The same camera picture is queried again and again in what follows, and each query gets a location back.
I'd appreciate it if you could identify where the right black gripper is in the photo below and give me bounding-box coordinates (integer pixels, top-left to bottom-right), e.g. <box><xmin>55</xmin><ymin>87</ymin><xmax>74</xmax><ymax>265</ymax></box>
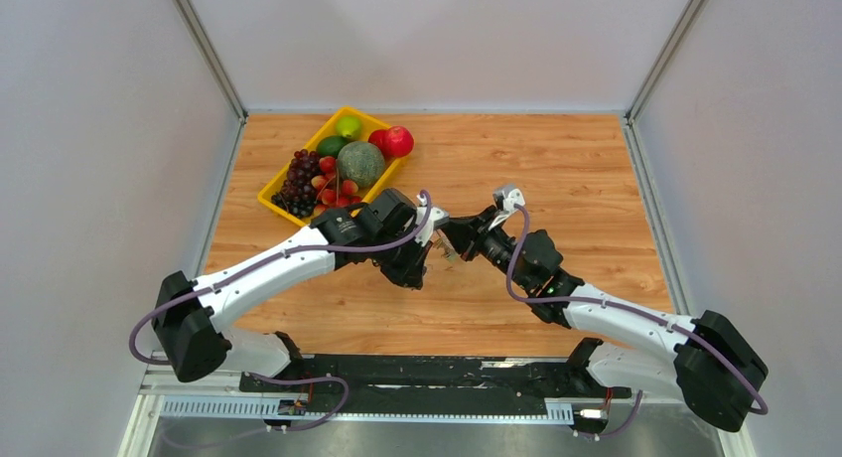
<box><xmin>441</xmin><ymin>206</ymin><xmax>531</xmax><ymax>291</ymax></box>

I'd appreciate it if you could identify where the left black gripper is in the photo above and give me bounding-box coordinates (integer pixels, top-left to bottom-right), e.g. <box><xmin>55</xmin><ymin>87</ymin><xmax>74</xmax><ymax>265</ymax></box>
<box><xmin>370</xmin><ymin>226</ymin><xmax>432</xmax><ymax>289</ymax></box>

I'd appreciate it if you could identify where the large metal keyring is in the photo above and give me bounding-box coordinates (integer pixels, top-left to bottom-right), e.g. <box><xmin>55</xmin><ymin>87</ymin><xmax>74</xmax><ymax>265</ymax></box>
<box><xmin>434</xmin><ymin>237</ymin><xmax>456</xmax><ymax>260</ymax></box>

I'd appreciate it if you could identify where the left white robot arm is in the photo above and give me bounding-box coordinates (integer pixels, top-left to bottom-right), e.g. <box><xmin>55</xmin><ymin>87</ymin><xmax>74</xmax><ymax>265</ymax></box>
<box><xmin>151</xmin><ymin>189</ymin><xmax>449</xmax><ymax>391</ymax></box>

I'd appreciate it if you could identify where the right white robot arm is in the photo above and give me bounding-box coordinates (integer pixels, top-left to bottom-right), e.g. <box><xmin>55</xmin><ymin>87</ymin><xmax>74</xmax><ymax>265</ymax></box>
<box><xmin>442</xmin><ymin>207</ymin><xmax>770</xmax><ymax>432</ymax></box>

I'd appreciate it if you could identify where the red apple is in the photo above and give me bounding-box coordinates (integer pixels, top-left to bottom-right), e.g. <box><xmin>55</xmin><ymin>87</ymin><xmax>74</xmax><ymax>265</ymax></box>
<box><xmin>367</xmin><ymin>129</ymin><xmax>389</xmax><ymax>157</ymax></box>
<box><xmin>382</xmin><ymin>126</ymin><xmax>415</xmax><ymax>158</ymax></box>

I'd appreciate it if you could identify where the green netted melon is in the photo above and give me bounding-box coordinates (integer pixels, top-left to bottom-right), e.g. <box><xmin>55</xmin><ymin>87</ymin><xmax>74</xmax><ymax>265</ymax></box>
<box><xmin>337</xmin><ymin>141</ymin><xmax>386</xmax><ymax>189</ymax></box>

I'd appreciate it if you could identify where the yellow plastic tray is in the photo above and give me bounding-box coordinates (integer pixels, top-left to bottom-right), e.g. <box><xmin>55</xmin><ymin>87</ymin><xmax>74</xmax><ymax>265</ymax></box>
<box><xmin>257</xmin><ymin>106</ymin><xmax>406</xmax><ymax>227</ymax></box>

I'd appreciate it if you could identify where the dark purple grape bunch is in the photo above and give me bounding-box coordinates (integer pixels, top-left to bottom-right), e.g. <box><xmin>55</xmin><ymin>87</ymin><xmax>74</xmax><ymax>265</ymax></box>
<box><xmin>271</xmin><ymin>149</ymin><xmax>321</xmax><ymax>219</ymax></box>

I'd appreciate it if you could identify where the dark green avocado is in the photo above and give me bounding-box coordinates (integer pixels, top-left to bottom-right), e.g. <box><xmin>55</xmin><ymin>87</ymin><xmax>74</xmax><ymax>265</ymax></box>
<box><xmin>316</xmin><ymin>135</ymin><xmax>351</xmax><ymax>158</ymax></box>

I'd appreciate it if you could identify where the light green pear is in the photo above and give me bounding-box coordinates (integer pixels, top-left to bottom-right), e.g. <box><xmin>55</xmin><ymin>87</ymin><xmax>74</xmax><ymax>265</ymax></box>
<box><xmin>335</xmin><ymin>115</ymin><xmax>363</xmax><ymax>140</ymax></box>

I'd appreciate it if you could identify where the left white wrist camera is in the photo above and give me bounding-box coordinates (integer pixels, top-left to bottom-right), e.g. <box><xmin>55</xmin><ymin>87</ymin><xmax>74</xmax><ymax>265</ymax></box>
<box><xmin>414</xmin><ymin>206</ymin><xmax>450</xmax><ymax>245</ymax></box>

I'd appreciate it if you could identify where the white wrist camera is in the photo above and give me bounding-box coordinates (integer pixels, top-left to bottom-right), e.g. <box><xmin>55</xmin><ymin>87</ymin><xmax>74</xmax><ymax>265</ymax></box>
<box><xmin>414</xmin><ymin>206</ymin><xmax>450</xmax><ymax>245</ymax></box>
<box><xmin>490</xmin><ymin>184</ymin><xmax>525</xmax><ymax>229</ymax></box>

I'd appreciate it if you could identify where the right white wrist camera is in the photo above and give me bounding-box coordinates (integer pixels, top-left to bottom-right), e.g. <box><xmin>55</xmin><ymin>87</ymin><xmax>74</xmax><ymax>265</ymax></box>
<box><xmin>490</xmin><ymin>184</ymin><xmax>525</xmax><ymax>229</ymax></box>

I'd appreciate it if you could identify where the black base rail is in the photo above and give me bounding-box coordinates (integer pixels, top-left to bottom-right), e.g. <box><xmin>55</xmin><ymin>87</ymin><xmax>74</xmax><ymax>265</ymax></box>
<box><xmin>238</xmin><ymin>354</ymin><xmax>608</xmax><ymax>416</ymax></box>

